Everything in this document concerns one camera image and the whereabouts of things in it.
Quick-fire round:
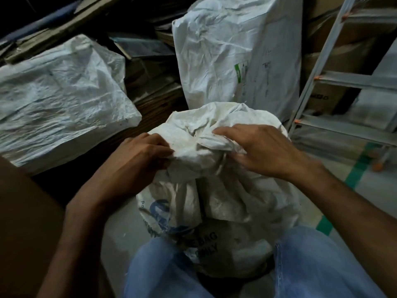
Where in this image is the aluminium step ladder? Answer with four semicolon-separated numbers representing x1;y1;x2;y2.
285;0;397;172

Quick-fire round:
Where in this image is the pile of flattened cardboard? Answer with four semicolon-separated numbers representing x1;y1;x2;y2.
0;0;206;143

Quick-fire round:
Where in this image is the person's left hand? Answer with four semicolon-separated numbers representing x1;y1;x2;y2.
70;133;175;212

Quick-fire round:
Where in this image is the person's right forearm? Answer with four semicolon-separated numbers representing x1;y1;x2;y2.
290;158;397;291

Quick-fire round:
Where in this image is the white woven sack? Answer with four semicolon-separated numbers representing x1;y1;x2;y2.
136;102;302;280

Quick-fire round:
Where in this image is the flat white woven sack parcel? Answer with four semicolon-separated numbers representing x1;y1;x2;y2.
0;35;142;177

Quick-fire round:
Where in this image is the plain brown cardboard box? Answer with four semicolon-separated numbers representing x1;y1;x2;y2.
0;155;116;298

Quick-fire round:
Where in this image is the person's left leg in jeans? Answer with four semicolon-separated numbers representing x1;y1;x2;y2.
123;236;215;298

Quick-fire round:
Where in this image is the person's left forearm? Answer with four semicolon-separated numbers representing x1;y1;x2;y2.
37;204;107;298

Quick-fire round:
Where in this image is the stack of brown cardboard boxes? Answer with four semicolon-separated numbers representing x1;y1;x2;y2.
301;0;397;116

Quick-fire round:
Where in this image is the person's right leg in jeans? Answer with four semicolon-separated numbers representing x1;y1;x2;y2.
272;226;389;298

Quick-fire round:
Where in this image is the person's leg in jeans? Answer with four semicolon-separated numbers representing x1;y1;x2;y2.
123;236;215;298
272;226;389;298

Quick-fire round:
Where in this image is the person's right hand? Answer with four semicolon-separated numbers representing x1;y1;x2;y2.
212;123;324;184

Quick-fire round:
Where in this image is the tall white parcel, green label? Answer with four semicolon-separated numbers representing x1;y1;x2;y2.
172;0;303;125

